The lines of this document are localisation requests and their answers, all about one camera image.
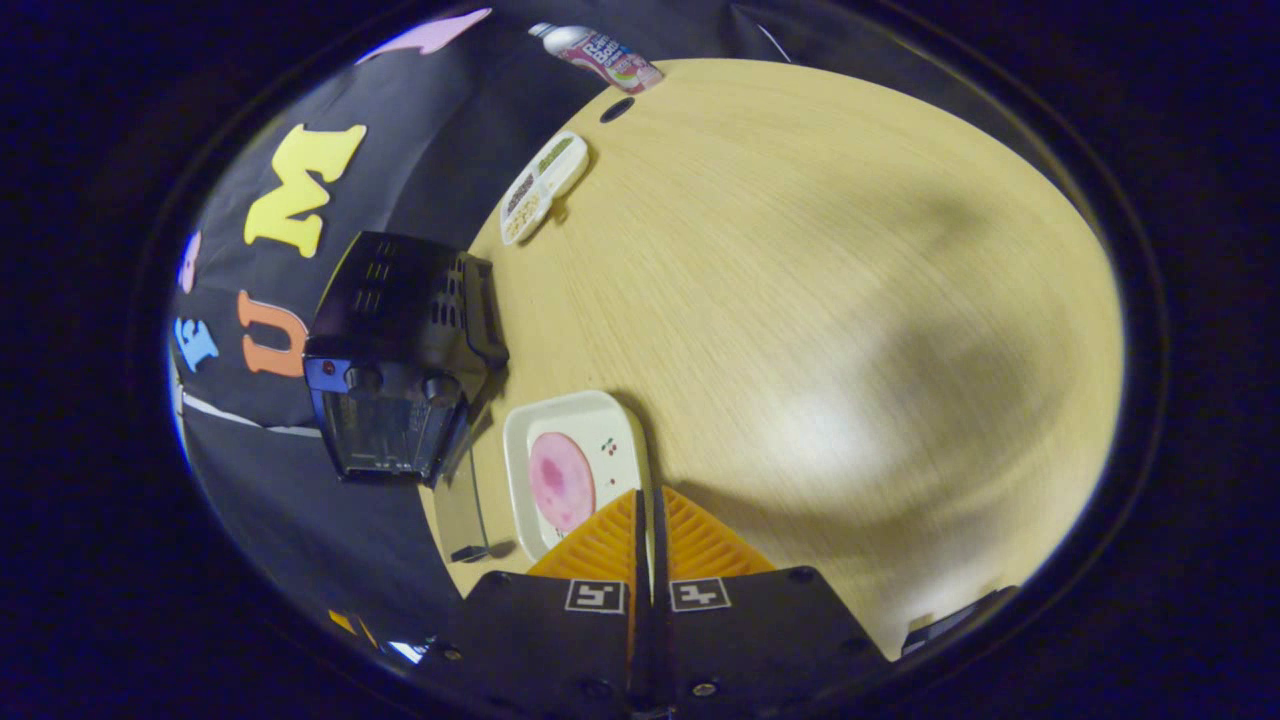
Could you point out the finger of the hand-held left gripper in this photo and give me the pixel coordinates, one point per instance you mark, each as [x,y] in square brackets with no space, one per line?
[345,622]

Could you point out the silver pink drink bottle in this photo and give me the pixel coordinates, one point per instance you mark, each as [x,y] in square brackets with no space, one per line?
[600,52]

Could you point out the white rectangular plate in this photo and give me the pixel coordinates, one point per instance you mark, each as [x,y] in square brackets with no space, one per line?
[610,425]

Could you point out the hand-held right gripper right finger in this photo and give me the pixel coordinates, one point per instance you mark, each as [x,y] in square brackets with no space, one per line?
[740,630]

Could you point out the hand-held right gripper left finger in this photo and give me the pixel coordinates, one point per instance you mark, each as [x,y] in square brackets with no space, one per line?
[560,630]

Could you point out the black electric oven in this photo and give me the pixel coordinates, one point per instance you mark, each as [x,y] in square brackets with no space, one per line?
[400,310]

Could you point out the white divided dish with grains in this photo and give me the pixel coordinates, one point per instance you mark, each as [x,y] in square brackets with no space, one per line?
[540,185]

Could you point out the pink ham slice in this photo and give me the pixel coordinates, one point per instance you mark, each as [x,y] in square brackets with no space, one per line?
[560,480]

